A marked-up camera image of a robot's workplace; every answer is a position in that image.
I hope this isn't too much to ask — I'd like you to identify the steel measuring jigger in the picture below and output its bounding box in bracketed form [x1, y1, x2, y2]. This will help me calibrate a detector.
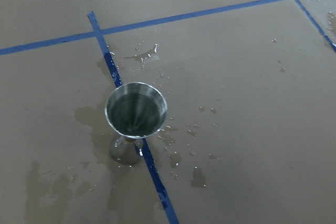
[104, 82, 167, 165]

